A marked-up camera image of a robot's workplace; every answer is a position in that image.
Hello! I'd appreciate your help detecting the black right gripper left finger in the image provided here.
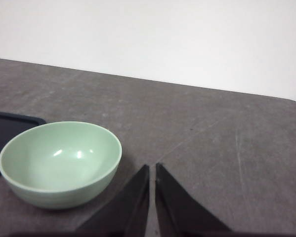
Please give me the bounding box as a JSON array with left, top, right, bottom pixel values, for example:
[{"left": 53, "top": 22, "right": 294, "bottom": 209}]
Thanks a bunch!
[{"left": 74, "top": 164, "right": 150, "bottom": 237}]

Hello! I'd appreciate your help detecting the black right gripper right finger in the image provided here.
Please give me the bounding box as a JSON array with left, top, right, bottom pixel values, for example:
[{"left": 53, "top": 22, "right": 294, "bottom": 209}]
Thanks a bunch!
[{"left": 155, "top": 163, "right": 235, "bottom": 237}]

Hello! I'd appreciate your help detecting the light green bowl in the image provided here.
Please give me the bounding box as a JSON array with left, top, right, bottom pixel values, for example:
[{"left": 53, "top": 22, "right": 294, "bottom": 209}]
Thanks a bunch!
[{"left": 0, "top": 121, "right": 122, "bottom": 209}]

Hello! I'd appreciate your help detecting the dark rectangular tray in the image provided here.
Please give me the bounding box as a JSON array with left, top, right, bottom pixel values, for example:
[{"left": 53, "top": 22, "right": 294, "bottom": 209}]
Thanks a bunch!
[{"left": 0, "top": 112, "right": 46, "bottom": 176}]

